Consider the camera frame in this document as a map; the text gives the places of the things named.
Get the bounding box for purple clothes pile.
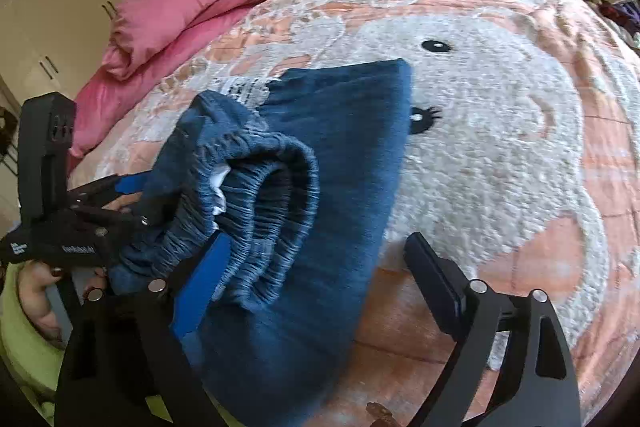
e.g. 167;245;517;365
598;1;639;38

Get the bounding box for pink folded quilt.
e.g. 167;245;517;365
70;0;266;161

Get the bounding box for blue denim pants lace trim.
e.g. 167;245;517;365
108;60;411;426

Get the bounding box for left hand red nails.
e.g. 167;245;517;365
16;196;137;341

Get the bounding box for peach white patterned bedspread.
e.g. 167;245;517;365
72;0;639;426

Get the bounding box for green sleeve forearm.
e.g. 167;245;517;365
1;265;64;426

